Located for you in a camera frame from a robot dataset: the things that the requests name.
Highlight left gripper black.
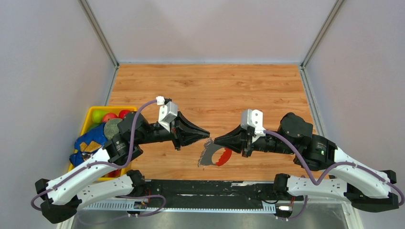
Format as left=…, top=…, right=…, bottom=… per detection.
left=136, top=110, right=210, bottom=150

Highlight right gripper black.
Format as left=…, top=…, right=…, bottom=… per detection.
left=214, top=123, right=296, bottom=158

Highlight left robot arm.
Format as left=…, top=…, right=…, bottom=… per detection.
left=35, top=107, right=210, bottom=224

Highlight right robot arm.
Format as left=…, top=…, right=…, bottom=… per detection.
left=214, top=109, right=405, bottom=213

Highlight red tomato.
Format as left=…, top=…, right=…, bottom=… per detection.
left=118, top=110, right=131, bottom=119

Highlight netted melon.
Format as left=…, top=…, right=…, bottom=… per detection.
left=104, top=118, right=122, bottom=140

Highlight red apple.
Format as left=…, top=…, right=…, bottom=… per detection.
left=101, top=113, right=118, bottom=123

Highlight yellow plastic bin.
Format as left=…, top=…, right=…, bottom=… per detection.
left=68, top=106, right=137, bottom=171

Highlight green apple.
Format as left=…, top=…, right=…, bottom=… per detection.
left=91, top=109, right=108, bottom=123

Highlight blue snack bag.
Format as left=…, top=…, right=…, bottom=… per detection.
left=69, top=123, right=107, bottom=167

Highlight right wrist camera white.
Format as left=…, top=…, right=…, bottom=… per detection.
left=240, top=109, right=265, bottom=136

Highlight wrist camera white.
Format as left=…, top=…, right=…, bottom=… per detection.
left=156, top=96, right=178, bottom=132
left=240, top=109, right=265, bottom=136

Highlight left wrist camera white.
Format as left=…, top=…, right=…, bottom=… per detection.
left=156, top=96, right=178, bottom=132

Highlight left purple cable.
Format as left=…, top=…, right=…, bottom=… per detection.
left=31, top=100, right=167, bottom=218

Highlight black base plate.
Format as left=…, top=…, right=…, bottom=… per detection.
left=128, top=179, right=293, bottom=206

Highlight white slotted cable duct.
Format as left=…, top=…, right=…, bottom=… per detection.
left=84, top=197, right=276, bottom=214

